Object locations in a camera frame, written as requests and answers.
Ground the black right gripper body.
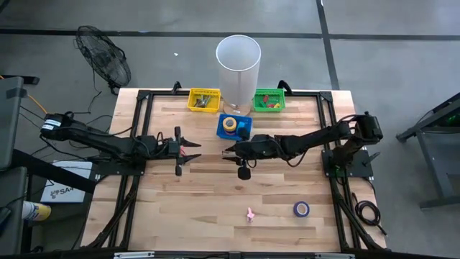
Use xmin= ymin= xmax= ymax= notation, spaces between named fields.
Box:
xmin=233 ymin=127 xmax=285 ymax=181

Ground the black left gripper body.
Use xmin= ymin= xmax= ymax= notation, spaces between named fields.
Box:
xmin=143 ymin=125 xmax=183 ymax=177

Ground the yellow tape roll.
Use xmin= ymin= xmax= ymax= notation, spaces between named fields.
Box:
xmin=222 ymin=116 xmax=238 ymax=132

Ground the purple tape roll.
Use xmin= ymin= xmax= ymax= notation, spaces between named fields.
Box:
xmin=293 ymin=201 xmax=311 ymax=218

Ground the blue plastic basket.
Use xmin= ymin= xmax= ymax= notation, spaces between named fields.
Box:
xmin=216 ymin=113 xmax=253 ymax=142

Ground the green plastic basket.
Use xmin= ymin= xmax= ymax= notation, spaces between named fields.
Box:
xmin=252 ymin=88 xmax=287 ymax=113

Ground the yellow plastic basket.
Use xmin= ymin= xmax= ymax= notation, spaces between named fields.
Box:
xmin=187 ymin=88 xmax=222 ymax=114

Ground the white cylinder shade lamp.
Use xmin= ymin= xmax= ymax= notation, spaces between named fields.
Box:
xmin=215 ymin=34 xmax=262 ymax=117

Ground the white printed sign board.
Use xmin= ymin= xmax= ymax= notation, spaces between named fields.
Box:
xmin=40 ymin=160 xmax=94 ymax=204

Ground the black floor fan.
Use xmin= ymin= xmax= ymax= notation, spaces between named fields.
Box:
xmin=74 ymin=24 xmax=132 ymax=95

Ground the yellow and white can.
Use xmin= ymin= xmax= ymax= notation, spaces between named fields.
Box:
xmin=21 ymin=200 xmax=52 ymax=222

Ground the grey equipment cart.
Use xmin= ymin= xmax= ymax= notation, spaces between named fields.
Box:
xmin=0 ymin=74 xmax=98 ymax=256

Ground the grey equipment stand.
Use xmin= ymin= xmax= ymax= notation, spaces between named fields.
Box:
xmin=395 ymin=91 xmax=460 ymax=209

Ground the black aluminium table frame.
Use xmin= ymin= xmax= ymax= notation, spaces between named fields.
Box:
xmin=80 ymin=81 xmax=387 ymax=253

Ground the black floor cable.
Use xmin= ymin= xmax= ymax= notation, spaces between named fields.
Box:
xmin=17 ymin=70 xmax=114 ymax=152

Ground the silver metal bracket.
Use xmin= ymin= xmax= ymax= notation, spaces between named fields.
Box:
xmin=314 ymin=253 xmax=355 ymax=259
xmin=114 ymin=251 xmax=155 ymax=259

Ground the coiled black cable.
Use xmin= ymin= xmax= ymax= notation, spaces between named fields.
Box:
xmin=354 ymin=192 xmax=388 ymax=237

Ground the yellow cable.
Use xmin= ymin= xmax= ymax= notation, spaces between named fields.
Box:
xmin=27 ymin=94 xmax=50 ymax=115

